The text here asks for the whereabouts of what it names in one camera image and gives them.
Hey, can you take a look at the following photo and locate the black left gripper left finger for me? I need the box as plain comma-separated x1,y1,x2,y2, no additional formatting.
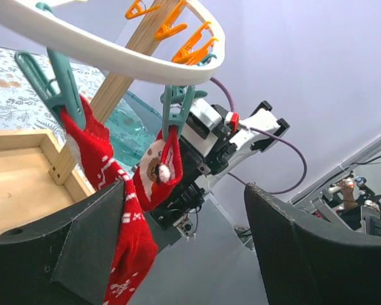
0,181,124,304

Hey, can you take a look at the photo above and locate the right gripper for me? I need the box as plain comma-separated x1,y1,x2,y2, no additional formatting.
150,105,238,230

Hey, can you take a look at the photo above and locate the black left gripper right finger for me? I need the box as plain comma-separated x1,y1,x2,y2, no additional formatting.
244,183,381,304

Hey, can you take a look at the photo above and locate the red snowflake sock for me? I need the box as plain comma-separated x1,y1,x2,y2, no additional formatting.
52,97,157,304

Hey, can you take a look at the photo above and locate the white round clip hanger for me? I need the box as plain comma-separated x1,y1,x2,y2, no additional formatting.
0,0,225,129

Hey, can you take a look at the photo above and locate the red bear sock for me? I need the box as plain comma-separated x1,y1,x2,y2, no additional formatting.
133,125,184,212

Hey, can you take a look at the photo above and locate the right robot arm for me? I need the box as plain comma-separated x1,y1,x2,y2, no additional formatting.
151,103,381,304

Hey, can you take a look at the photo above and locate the teal plastic basin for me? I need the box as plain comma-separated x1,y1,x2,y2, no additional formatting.
105,91,162,171

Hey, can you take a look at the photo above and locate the wooden clothes rack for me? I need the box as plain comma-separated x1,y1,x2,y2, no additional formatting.
0,0,178,238

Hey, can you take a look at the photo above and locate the floral table mat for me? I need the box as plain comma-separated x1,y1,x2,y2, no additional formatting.
0,44,140,144

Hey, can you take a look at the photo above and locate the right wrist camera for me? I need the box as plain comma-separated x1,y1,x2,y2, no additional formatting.
181,98,222,157

